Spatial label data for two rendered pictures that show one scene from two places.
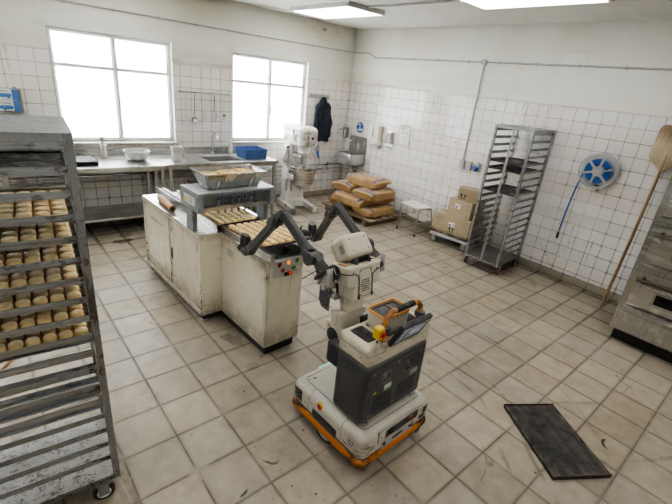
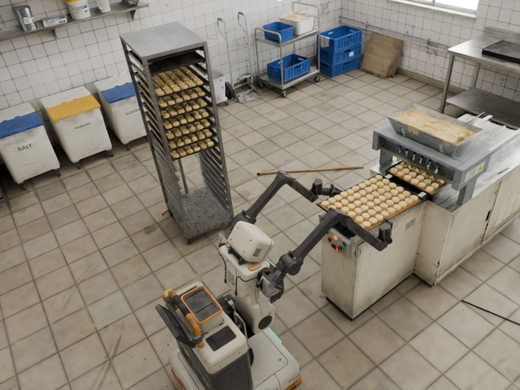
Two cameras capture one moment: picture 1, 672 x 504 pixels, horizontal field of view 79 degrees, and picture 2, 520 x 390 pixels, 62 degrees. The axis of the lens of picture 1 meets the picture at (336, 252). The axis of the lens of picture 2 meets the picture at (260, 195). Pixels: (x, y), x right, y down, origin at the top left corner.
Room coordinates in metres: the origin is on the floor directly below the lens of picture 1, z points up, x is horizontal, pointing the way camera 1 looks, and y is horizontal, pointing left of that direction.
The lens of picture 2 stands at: (2.72, -1.74, 2.79)
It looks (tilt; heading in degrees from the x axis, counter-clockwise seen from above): 38 degrees down; 102
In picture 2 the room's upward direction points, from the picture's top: 6 degrees counter-clockwise
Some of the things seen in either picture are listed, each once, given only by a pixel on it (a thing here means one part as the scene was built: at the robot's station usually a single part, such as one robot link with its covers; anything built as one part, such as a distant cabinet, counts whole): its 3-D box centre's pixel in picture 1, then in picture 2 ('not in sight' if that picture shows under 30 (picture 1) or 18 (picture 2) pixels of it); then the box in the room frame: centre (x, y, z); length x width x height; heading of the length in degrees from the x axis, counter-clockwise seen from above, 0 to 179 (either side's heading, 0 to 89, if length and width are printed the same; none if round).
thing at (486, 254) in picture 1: (507, 199); not in sight; (5.20, -2.12, 0.93); 0.64 x 0.51 x 1.78; 135
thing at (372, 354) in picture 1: (378, 354); (213, 337); (2.06, -0.32, 0.59); 0.55 x 0.34 x 0.83; 134
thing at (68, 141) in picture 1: (96, 335); (169, 160); (1.45, 0.99, 0.97); 0.03 x 0.03 x 1.70; 37
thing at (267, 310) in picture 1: (259, 285); (371, 249); (3.03, 0.61, 0.45); 0.70 x 0.34 x 0.90; 45
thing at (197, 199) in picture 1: (229, 204); (425, 160); (3.39, 0.97, 1.01); 0.72 x 0.33 x 0.34; 135
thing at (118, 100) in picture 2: not in sight; (129, 111); (0.13, 2.99, 0.38); 0.64 x 0.54 x 0.77; 132
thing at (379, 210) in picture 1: (374, 209); not in sight; (6.66, -0.57, 0.19); 0.72 x 0.42 x 0.15; 137
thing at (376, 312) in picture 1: (387, 315); (202, 309); (2.04, -0.34, 0.87); 0.23 x 0.15 x 0.11; 134
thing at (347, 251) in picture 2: (286, 266); (336, 241); (2.77, 0.35, 0.77); 0.24 x 0.04 x 0.14; 135
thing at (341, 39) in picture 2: not in sight; (339, 38); (2.80, 5.19, 0.50); 0.60 x 0.40 x 0.20; 45
